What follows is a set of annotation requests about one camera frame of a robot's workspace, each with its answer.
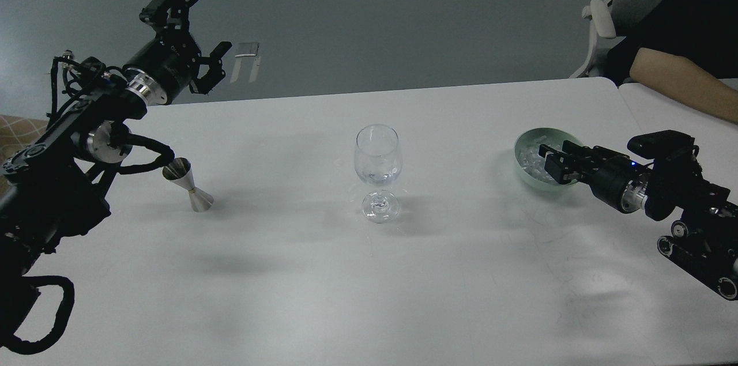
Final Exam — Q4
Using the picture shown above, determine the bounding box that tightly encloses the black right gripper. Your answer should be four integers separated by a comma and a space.
539, 140, 652, 214

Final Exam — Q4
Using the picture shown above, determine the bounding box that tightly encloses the steel double jigger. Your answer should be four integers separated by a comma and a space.
163, 157, 214, 213

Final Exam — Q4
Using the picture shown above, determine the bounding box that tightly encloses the clear wine glass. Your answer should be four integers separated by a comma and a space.
353, 124, 403, 224

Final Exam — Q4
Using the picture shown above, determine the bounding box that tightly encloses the person forearm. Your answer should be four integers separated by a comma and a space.
629, 48, 737, 124

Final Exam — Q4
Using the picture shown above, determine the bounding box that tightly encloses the clear ice cubes pile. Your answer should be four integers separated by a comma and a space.
517, 144, 555, 184

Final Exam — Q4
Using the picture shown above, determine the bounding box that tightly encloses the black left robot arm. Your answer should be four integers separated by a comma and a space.
1, 0, 232, 355

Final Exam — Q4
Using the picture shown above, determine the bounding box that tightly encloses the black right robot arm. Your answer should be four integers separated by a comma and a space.
538, 130, 737, 301

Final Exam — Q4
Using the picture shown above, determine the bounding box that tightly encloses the tan checkered sofa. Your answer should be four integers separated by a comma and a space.
1, 115, 48, 165

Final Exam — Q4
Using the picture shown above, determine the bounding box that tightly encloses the pale green bowl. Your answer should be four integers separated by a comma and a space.
513, 127, 582, 192

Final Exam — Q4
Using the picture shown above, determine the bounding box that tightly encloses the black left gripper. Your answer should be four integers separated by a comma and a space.
122, 0, 232, 106

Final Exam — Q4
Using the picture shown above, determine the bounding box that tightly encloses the person black shirt torso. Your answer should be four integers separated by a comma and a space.
603, 0, 737, 85

